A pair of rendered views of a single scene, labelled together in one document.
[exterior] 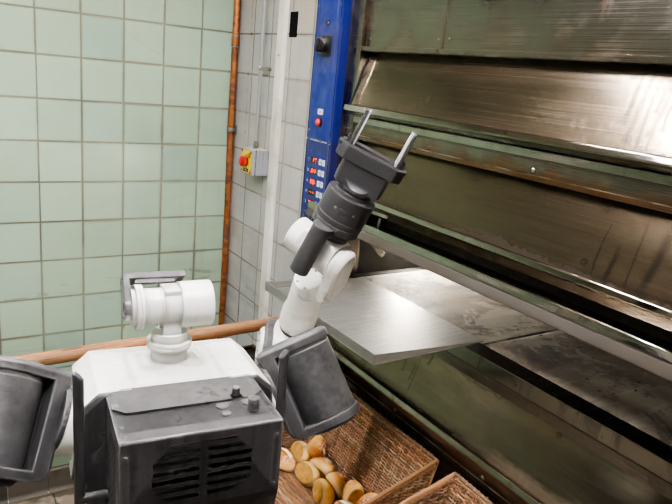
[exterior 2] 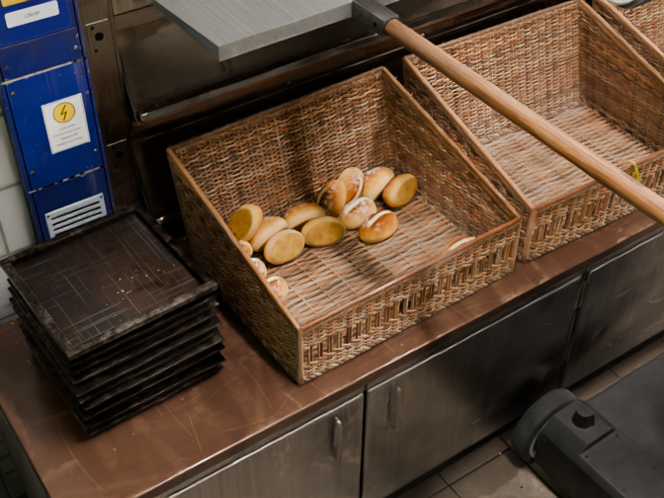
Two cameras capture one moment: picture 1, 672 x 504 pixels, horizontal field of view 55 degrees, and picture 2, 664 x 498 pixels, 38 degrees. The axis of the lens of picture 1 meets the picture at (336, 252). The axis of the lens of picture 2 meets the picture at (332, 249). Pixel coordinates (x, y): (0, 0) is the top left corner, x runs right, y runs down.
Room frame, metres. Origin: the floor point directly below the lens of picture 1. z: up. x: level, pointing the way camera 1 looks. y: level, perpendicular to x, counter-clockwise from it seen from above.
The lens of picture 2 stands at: (1.67, 1.54, 1.98)
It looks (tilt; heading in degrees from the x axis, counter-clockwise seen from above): 42 degrees down; 269
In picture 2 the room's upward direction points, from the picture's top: 1 degrees clockwise
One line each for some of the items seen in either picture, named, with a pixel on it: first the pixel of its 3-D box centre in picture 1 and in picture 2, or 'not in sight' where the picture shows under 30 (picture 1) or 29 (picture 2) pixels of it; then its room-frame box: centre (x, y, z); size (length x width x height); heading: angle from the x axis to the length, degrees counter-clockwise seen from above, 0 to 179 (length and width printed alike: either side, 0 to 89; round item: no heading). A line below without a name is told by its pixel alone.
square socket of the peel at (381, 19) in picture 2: not in sight; (374, 16); (1.58, 0.08, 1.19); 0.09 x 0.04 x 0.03; 125
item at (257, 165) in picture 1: (254, 161); not in sight; (2.52, 0.35, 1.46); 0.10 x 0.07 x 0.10; 34
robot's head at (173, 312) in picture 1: (174, 311); not in sight; (0.87, 0.22, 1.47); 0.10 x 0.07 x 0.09; 117
